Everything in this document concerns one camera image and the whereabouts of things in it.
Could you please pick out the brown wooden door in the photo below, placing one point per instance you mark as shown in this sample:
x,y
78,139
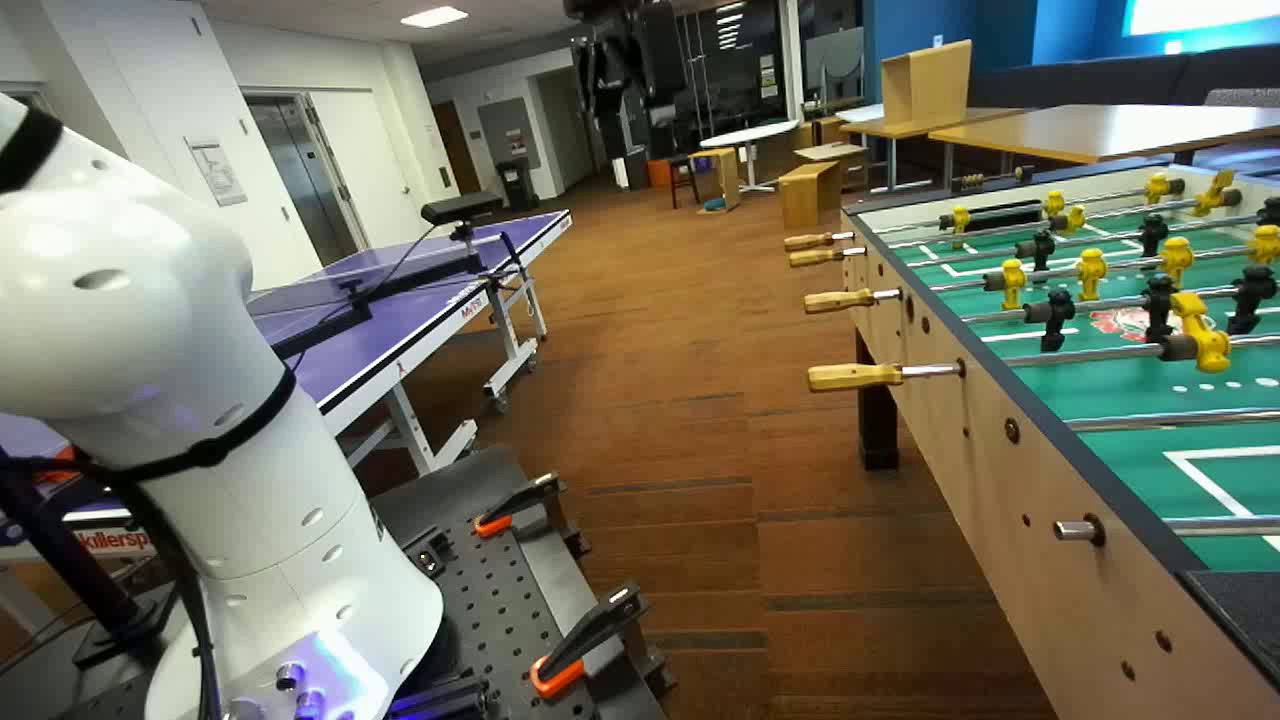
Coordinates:
x,y
459,146

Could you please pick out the black stand pole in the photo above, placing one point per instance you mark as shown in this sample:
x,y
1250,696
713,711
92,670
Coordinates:
x,y
62,545

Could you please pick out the orange bin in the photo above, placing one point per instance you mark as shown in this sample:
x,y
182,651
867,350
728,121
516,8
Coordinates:
x,y
661,173

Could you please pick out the foosball table beige cabinet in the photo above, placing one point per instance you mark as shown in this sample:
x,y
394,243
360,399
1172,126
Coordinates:
x,y
1015,533

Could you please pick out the dark blue sofa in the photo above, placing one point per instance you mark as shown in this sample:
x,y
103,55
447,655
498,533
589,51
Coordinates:
x,y
1135,78

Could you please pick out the white round table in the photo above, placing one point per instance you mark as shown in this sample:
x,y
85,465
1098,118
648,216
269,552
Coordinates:
x,y
747,135

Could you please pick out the white bin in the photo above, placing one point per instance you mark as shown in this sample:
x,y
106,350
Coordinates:
x,y
622,170

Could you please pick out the white wall sign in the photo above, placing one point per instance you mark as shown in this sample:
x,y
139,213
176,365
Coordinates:
x,y
218,170

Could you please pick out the purple ping pong table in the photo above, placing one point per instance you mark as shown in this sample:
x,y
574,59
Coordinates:
x,y
387,335

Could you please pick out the grey elevator door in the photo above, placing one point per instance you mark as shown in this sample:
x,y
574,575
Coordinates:
x,y
305,173

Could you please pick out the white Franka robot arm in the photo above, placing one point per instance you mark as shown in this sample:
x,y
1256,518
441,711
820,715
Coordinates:
x,y
134,335

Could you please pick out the black ping pong net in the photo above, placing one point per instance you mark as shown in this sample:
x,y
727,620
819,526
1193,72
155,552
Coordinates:
x,y
403,280

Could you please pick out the small light wooden table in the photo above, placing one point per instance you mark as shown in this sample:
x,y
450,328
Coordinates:
x,y
867,126

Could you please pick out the black bar on thin stand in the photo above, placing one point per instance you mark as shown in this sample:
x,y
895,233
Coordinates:
x,y
462,208

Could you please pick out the small wooden crate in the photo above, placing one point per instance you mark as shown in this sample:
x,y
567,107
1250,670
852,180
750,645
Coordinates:
x,y
723,173

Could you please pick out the large light wooden table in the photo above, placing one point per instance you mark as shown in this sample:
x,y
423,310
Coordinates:
x,y
1106,130

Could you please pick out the black clamp with orange tip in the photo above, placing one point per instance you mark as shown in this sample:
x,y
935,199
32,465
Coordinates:
x,y
587,645
524,507

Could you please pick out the bright white screen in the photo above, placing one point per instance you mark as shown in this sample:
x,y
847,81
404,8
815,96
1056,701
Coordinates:
x,y
1200,15

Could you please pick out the cardboard box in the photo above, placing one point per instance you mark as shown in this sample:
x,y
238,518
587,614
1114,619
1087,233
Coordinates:
x,y
924,81
809,199

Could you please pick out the black perforated robot mounting table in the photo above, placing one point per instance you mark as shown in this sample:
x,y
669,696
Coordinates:
x,y
514,620

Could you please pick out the rectangular ceiling light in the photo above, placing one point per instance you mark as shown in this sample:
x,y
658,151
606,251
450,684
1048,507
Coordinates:
x,y
432,19

